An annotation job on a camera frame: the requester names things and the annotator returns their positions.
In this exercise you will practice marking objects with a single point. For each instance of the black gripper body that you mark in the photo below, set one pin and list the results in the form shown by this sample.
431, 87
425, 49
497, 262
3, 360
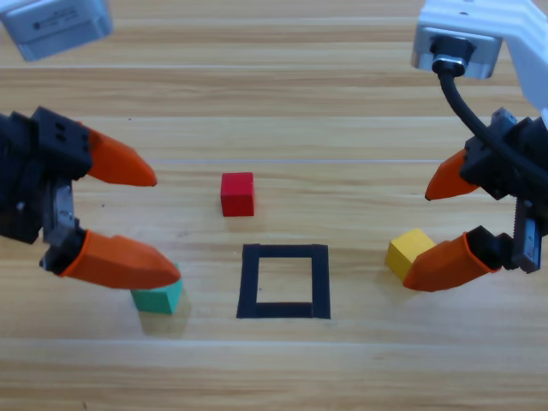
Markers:
21, 192
535, 210

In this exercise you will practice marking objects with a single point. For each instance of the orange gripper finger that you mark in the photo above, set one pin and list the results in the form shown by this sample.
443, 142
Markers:
124, 263
447, 180
445, 265
120, 164

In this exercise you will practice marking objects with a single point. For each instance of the yellow wooden block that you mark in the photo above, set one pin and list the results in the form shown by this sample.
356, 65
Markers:
404, 252

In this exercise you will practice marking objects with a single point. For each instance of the green wooden block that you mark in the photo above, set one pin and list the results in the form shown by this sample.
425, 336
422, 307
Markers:
156, 301

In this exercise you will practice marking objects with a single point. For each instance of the red wooden block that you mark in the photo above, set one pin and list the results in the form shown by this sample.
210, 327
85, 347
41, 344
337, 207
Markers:
237, 197

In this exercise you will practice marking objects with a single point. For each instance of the black tape square outline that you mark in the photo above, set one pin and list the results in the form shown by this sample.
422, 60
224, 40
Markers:
250, 278

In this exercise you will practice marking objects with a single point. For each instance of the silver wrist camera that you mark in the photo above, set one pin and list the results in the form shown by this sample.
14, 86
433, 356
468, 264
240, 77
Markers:
55, 30
488, 60

